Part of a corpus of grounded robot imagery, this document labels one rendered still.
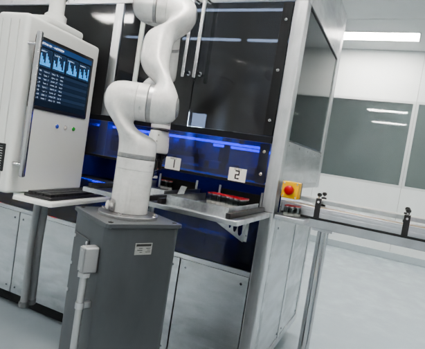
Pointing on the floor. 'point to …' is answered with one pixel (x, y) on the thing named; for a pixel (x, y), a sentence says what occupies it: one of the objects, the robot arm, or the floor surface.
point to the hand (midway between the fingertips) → (156, 165)
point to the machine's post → (275, 172)
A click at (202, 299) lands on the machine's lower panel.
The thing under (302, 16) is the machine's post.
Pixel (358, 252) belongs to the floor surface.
